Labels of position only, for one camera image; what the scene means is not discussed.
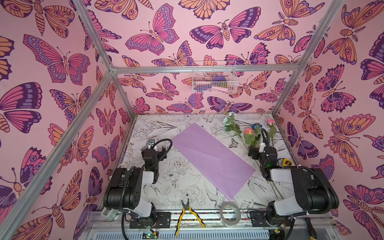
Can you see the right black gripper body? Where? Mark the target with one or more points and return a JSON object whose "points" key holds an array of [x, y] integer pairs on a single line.
{"points": [[263, 151]]}

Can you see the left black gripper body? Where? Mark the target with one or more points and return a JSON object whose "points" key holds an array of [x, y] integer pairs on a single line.
{"points": [[159, 157]]}

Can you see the purple pink wrapping paper sheet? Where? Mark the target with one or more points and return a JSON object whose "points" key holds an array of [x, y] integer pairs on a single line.
{"points": [[226, 170]]}

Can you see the white fake rose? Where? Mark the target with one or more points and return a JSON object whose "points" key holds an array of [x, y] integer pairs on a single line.
{"points": [[231, 126]]}

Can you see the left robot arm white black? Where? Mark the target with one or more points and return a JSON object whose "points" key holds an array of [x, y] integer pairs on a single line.
{"points": [[124, 192]]}

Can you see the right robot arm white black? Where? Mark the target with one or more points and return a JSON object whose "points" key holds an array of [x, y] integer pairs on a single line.
{"points": [[313, 193]]}

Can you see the pink orange fake rose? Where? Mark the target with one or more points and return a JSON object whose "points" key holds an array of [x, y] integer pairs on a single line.
{"points": [[251, 137]]}

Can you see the blue fake rose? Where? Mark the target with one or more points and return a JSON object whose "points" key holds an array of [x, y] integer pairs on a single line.
{"points": [[257, 128]]}

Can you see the small pink fake rose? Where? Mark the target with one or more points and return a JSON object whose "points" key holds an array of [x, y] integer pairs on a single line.
{"points": [[272, 130]]}

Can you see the yellow tape measure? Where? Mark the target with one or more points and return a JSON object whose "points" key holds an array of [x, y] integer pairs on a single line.
{"points": [[287, 163]]}

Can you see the clear tape roll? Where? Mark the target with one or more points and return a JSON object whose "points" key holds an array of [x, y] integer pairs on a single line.
{"points": [[230, 214]]}

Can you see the black yellow screwdriver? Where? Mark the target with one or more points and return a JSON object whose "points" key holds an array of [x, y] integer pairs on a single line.
{"points": [[311, 230]]}

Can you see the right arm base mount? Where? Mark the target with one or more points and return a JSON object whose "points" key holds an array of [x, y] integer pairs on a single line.
{"points": [[258, 218]]}

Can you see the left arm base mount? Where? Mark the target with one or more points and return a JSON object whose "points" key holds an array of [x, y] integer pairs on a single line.
{"points": [[162, 220]]}

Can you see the aluminium front rail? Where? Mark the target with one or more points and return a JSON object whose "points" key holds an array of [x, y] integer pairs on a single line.
{"points": [[99, 228]]}

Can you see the white wire basket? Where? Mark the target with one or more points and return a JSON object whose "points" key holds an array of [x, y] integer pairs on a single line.
{"points": [[215, 78]]}

